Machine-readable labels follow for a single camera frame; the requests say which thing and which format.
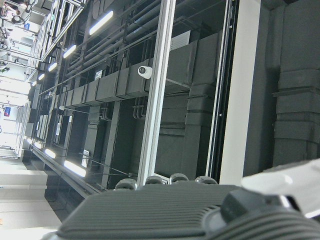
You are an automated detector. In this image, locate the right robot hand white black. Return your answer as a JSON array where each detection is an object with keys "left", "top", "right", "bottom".
[{"left": 42, "top": 158, "right": 320, "bottom": 240}]

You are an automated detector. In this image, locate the aluminium profile frame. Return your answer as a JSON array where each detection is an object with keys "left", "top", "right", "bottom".
[{"left": 136, "top": 0, "right": 177, "bottom": 186}]

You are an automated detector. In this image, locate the black insulated air duct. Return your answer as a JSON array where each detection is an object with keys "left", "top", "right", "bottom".
[{"left": 57, "top": 32, "right": 221, "bottom": 111}]

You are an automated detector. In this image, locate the white security camera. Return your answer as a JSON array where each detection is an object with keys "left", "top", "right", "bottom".
[{"left": 137, "top": 65, "right": 153, "bottom": 80}]

